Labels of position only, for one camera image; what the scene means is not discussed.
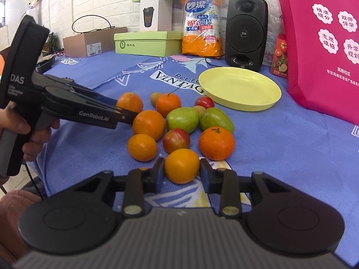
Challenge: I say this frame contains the orange tangerine lowest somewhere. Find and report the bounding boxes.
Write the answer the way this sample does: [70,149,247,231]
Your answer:
[127,134,158,162]

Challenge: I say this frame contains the deep orange tangerine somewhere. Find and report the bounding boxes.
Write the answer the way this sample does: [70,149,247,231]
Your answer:
[198,126,236,161]

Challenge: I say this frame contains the yellow-orange tangerine front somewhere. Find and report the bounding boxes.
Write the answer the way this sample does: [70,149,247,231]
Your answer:
[164,148,200,185]

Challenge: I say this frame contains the red tomato front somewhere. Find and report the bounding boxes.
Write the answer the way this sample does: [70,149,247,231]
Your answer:
[162,128,190,154]

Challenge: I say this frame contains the red tomato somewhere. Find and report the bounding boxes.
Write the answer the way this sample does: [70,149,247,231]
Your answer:
[195,96,215,109]
[162,128,190,154]

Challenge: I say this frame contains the green fruit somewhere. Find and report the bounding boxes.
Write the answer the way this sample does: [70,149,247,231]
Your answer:
[166,107,200,134]
[200,108,235,134]

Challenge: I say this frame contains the brown longan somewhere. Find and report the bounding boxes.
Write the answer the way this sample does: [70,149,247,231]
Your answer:
[150,92,162,108]
[193,105,206,117]

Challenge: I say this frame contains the orange tangerine with stem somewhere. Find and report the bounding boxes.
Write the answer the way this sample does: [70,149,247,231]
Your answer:
[156,89,182,117]

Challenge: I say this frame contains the red tomato back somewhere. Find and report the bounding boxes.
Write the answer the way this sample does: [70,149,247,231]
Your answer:
[195,96,215,109]

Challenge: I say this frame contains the person's left hand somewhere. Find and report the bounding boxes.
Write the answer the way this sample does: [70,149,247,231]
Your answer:
[0,101,61,179]

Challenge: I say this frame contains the brown cardboard box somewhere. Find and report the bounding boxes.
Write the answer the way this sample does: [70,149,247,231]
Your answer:
[63,27,127,58]

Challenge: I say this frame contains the blue printed tablecloth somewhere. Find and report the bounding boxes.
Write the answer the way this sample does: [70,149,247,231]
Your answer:
[31,52,358,265]

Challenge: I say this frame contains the yellow plastic plate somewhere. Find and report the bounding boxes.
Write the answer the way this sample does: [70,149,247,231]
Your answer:
[198,67,282,112]

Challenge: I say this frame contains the flat light green box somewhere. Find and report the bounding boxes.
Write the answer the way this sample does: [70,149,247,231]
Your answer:
[114,31,183,57]

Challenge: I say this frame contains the white cup box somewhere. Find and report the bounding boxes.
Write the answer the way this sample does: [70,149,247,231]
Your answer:
[139,0,173,32]

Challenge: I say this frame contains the red tomato snack box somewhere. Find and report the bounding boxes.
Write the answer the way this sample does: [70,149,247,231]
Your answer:
[271,33,288,78]

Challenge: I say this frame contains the black speaker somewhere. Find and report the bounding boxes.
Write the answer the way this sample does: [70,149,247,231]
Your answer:
[225,0,268,72]

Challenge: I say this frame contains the orange paper cup pack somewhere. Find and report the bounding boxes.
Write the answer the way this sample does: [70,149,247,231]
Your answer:
[182,0,223,57]

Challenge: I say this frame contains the pink tote bag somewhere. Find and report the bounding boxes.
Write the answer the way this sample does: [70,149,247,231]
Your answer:
[279,0,358,124]

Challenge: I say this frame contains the black cable loop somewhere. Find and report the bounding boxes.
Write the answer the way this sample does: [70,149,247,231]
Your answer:
[71,15,116,34]

